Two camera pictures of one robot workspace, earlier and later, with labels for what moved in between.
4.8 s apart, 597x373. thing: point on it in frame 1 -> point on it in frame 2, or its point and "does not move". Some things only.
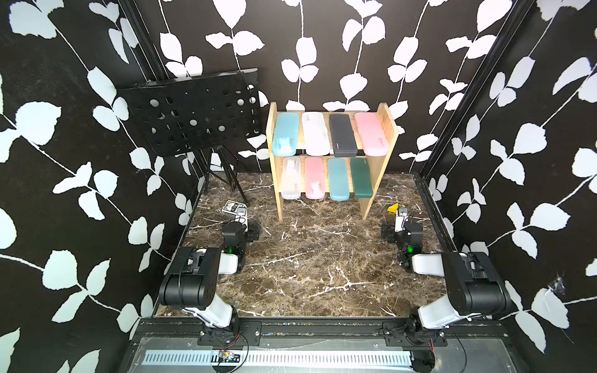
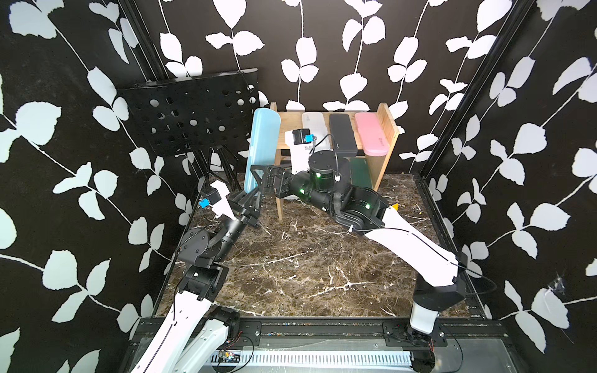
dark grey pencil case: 343,141 does not move
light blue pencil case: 285,139 -> 263,145
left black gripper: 252,231 -> 242,210
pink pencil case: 371,135 does not move
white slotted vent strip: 281,357 does not move
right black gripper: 391,235 -> 278,175
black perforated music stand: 199,113 does not move
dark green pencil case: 361,178 does not move
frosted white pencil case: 315,134 does not move
